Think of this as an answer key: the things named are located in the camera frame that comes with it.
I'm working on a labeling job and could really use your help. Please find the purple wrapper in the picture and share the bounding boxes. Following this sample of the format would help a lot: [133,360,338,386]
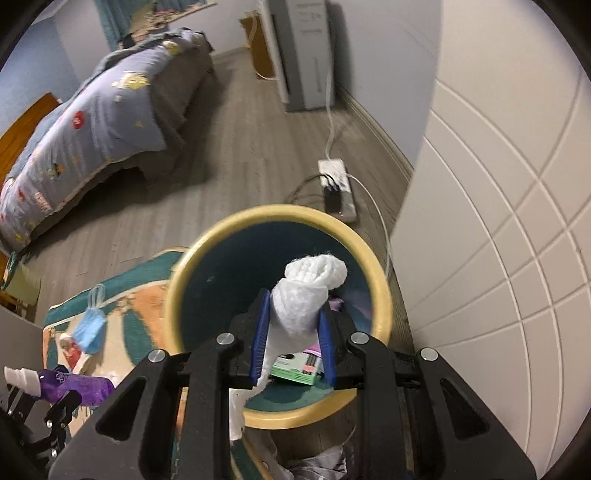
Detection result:
[328,298,372,319]

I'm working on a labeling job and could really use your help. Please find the patterned quilted mat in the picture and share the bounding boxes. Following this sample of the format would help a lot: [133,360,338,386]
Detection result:
[41,247,278,480]

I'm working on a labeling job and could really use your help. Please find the thin white charging cable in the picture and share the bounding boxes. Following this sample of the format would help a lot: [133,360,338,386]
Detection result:
[346,173,393,278]

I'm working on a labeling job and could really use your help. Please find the black cable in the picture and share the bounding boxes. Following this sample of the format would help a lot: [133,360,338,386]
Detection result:
[283,173,326,204]

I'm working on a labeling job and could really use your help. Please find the blue trash bin yellow rim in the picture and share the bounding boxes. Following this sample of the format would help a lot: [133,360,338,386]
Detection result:
[167,204,393,431]

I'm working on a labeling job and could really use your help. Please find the black plug adapter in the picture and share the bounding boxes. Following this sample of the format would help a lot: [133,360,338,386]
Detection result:
[323,178,342,214]

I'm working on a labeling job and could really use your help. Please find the red white snack wrapper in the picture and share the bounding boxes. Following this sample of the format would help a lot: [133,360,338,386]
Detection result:
[58,335,86,370]

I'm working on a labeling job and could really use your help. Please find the teal curtain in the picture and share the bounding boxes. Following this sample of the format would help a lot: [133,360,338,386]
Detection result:
[95,0,160,51]

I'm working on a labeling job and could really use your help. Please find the white power strip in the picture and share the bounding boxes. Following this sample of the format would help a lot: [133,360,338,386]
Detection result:
[318,158,358,223]

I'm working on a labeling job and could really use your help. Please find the yellowish cable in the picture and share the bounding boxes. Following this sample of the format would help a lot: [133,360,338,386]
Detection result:
[249,18,278,79]

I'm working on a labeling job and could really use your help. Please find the white wardrobe door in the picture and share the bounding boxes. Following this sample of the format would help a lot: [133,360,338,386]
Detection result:
[390,0,591,462]

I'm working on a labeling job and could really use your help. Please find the purple tube white nozzle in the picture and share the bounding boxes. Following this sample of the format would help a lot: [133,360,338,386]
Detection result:
[4,366,115,408]

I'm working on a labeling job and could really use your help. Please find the blue face mask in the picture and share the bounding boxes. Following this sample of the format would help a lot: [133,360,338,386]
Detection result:
[74,284,108,355]

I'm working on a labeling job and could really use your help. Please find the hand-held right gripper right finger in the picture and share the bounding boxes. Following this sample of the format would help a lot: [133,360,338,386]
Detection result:
[318,308,536,480]

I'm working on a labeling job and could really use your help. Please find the white cloth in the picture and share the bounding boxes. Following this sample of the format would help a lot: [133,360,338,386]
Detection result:
[228,251,348,441]

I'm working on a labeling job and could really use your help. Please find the wooden cabinet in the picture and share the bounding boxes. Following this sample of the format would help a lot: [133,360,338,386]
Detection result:
[239,11,280,79]

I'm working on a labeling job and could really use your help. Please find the green white medicine box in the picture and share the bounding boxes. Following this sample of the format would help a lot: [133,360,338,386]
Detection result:
[270,350,326,386]

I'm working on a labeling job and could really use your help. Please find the wooden bed headboard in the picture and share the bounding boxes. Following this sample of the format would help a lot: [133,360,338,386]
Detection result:
[0,92,63,181]

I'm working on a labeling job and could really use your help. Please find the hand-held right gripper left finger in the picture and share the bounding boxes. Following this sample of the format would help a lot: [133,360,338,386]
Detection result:
[48,288,273,480]

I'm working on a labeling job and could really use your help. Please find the wooden window sill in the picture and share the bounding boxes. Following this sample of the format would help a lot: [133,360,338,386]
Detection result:
[159,1,218,21]

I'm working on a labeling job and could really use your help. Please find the bed with patterned duvet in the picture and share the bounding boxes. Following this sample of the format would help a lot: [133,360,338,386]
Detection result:
[0,30,208,252]

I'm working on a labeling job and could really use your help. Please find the grey cloth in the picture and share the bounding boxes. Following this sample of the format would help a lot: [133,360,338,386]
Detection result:
[286,445,349,480]

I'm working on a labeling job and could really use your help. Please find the white air purifier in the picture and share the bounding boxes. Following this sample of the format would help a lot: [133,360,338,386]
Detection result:
[265,0,335,113]

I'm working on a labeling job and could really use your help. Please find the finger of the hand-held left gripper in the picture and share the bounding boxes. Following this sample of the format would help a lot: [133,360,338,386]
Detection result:
[44,389,85,432]
[7,381,38,416]

